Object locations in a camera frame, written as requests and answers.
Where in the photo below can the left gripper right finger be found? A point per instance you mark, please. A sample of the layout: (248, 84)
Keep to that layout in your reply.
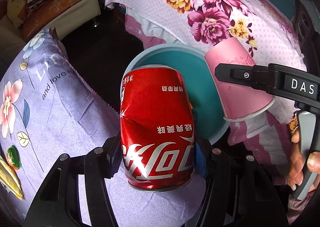
(238, 192)

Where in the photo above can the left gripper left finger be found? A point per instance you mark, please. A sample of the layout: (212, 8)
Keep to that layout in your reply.
(76, 185)

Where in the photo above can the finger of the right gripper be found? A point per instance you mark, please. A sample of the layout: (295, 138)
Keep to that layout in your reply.
(277, 80)

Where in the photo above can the yellow white striped wrapper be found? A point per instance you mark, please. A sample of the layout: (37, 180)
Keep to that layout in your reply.
(10, 180)

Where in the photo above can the pink paper cup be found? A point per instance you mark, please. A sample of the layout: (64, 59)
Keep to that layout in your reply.
(238, 102)

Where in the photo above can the red cola can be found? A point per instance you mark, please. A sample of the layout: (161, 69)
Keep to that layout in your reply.
(156, 129)

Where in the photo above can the teal trash bin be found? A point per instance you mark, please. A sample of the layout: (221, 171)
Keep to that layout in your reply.
(202, 93)

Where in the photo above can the person's right hand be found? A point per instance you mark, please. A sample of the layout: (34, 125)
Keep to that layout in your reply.
(295, 175)

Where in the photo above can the green orange jelly cup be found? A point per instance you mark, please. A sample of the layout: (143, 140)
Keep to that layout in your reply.
(13, 157)

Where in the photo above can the purple floral bed sheet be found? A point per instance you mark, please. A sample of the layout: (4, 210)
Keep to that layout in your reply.
(47, 109)

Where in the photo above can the pink floral quilt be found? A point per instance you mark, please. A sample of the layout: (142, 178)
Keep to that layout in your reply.
(265, 33)

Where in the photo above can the beige sofa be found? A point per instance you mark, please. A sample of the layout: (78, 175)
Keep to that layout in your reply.
(11, 37)

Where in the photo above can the orange brown seat cushion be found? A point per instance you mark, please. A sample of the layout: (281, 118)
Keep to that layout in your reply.
(44, 14)

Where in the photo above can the yellow cartoon pillow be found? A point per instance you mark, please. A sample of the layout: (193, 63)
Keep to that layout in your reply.
(17, 12)

